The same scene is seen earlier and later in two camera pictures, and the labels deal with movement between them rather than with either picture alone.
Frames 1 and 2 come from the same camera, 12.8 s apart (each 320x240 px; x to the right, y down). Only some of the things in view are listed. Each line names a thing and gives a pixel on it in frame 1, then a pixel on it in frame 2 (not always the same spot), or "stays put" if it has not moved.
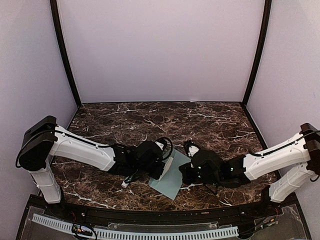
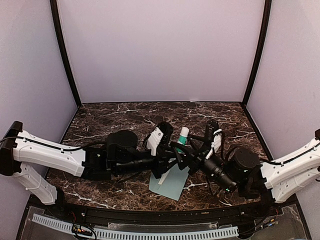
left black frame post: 54,8 stays put
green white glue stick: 126,181 → 184,132
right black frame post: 267,19 stays put
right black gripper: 185,170 → 199,157
